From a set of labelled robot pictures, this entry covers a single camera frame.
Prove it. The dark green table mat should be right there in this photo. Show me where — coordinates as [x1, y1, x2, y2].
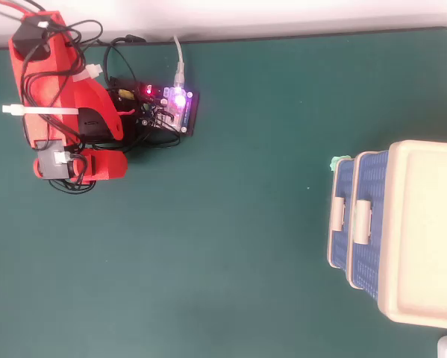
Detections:
[0, 25, 447, 358]

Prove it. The black base cable bundle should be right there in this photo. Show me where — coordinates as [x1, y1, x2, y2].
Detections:
[122, 125, 181, 149]

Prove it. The beige plastic drawer cabinet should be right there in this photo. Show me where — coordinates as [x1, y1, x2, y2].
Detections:
[326, 139, 447, 331]

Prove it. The blue wicker drawer, large handle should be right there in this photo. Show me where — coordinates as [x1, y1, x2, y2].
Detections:
[351, 150, 390, 304]

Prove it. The red power wire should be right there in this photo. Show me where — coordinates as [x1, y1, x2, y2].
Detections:
[0, 0, 27, 14]

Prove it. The white USB cable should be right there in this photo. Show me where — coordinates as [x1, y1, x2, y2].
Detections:
[172, 35, 187, 89]

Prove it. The black wrist servo cable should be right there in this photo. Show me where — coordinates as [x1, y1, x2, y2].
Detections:
[48, 151, 98, 195]

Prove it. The blue wicker drawer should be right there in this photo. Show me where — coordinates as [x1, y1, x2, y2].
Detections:
[329, 158, 355, 270]
[351, 150, 390, 304]

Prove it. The short white zip tie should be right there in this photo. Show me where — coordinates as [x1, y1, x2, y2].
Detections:
[72, 63, 104, 84]

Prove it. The black arm servo cable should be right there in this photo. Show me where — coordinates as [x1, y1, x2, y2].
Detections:
[17, 19, 104, 150]

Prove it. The black controller circuit board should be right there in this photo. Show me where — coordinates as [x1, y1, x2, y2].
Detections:
[139, 84, 201, 138]

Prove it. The green putty lump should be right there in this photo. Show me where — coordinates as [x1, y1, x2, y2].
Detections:
[329, 154, 351, 173]

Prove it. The long white zip tie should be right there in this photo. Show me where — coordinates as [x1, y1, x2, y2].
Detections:
[1, 104, 79, 118]

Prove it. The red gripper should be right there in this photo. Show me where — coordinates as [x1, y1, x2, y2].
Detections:
[72, 150, 130, 183]

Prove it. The black power cable with ferrite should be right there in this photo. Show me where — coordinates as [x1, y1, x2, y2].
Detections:
[102, 34, 148, 90]

